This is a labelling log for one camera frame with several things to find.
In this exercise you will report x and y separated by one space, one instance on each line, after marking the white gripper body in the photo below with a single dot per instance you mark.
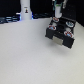
58 13

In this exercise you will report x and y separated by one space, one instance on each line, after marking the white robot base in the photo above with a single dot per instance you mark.
26 13

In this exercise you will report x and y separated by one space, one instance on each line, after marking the red white kcup pod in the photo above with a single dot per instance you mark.
55 19

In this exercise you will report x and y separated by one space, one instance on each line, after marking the red kcup pod left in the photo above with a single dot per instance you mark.
52 27

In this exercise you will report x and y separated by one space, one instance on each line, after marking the blue white kcup pod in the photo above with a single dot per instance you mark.
69 24

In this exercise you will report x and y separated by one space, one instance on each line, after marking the red kcup pod front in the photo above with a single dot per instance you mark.
68 33

